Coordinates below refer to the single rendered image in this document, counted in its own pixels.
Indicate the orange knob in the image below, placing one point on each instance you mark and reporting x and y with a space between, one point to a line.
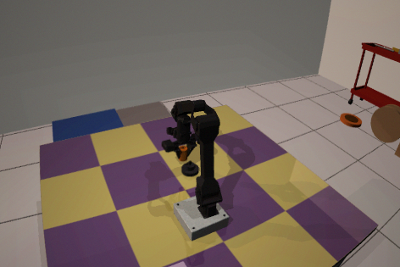
183 154

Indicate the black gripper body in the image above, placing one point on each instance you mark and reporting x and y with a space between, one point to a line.
183 137

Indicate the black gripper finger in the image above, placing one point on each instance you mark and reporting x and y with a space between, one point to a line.
177 153
190 148

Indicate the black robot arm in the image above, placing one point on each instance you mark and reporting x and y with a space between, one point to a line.
206 128

